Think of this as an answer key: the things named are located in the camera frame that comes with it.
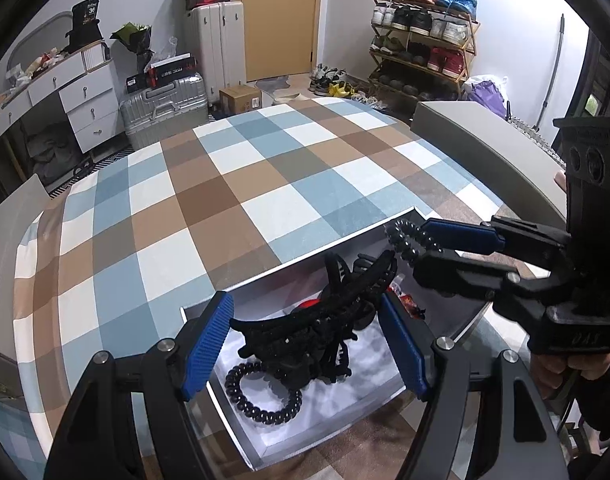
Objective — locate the arched grey mirror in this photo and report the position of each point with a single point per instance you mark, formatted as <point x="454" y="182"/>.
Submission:
<point x="30" y="35"/>

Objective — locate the striped floor mat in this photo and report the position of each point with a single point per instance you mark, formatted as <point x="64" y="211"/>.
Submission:
<point x="110" y="157"/>

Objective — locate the wooden shoe rack with shoes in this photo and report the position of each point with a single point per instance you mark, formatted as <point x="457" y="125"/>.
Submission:
<point x="420" y="20"/>

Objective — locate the checked blanket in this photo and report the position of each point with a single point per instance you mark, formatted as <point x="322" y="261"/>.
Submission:
<point x="210" y="170"/>

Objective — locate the black and red box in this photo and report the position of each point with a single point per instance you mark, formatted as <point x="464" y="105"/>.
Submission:
<point x="172" y="70"/>

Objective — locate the grey bed side board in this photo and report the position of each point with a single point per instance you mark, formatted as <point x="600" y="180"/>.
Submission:
<point x="10" y="240"/>
<point x="485" y="140"/>

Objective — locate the red round hair ornament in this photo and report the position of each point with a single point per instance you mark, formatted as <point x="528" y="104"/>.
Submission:
<point x="310" y="304"/>

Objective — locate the black framed window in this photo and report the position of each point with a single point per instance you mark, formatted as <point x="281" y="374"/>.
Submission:
<point x="597" y="80"/>

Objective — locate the white suitcase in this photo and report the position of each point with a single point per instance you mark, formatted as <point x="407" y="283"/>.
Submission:
<point x="202" y="55"/>
<point x="232" y="45"/>

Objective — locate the scattered floor shoes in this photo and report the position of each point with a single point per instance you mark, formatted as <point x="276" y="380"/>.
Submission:
<point x="335" y="87"/>

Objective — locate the dark cloth pile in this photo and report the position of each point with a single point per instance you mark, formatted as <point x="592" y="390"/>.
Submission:
<point x="55" y="155"/>

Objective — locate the bouquet in black wrap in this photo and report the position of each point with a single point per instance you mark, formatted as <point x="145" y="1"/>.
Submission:
<point x="135" y="45"/>

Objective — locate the small black box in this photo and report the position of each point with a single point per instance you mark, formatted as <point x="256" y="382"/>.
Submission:
<point x="136" y="82"/>

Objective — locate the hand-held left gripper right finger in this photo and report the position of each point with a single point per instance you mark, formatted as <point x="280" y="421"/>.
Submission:
<point x="405" y="345"/>

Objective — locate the silver ribbed suitcase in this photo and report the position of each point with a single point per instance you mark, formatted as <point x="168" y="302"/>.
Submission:
<point x="160" y="110"/>

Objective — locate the large black claw clip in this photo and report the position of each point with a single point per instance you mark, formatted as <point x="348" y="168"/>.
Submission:
<point x="335" y="272"/>

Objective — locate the black printed gift box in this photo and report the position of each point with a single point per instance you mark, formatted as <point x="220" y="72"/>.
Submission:
<point x="85" y="22"/>

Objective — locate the pile of cosmetic items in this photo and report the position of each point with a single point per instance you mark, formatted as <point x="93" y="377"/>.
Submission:
<point x="20" y="80"/>

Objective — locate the light floor mat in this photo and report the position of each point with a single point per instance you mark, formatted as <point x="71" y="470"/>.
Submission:
<point x="282" y="94"/>

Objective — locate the grey long pole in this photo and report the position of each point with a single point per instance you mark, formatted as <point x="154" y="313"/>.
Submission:
<point x="555" y="60"/>

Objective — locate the black banana hair clip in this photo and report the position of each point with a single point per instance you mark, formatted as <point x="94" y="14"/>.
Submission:
<point x="345" y="290"/>

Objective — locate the white ribbed box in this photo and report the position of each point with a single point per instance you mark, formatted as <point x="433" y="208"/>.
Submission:
<point x="94" y="57"/>

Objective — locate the wooden door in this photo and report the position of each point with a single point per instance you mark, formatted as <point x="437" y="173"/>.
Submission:
<point x="280" y="15"/>

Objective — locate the white dresser with drawers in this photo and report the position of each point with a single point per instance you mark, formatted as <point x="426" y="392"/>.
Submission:
<point x="85" y="95"/>

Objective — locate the red printed accessory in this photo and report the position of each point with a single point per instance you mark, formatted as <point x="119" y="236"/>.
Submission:
<point x="407" y="304"/>

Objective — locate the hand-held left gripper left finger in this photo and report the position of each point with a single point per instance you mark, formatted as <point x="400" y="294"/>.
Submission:
<point x="210" y="345"/>

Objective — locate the black claw hair clip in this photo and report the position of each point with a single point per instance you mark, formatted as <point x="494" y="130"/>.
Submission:
<point x="342" y="355"/>

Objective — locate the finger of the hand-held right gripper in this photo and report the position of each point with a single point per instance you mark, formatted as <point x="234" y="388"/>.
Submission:
<point x="460" y="272"/>
<point x="460" y="235"/>

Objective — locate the purple plastic bag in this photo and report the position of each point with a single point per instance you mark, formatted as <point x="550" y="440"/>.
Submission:
<point x="490" y="97"/>

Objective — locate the brown cardboard parcel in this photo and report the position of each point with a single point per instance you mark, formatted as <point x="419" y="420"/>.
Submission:
<point x="240" y="100"/>

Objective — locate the person's right hand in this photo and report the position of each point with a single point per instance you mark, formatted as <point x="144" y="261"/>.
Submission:
<point x="560" y="370"/>

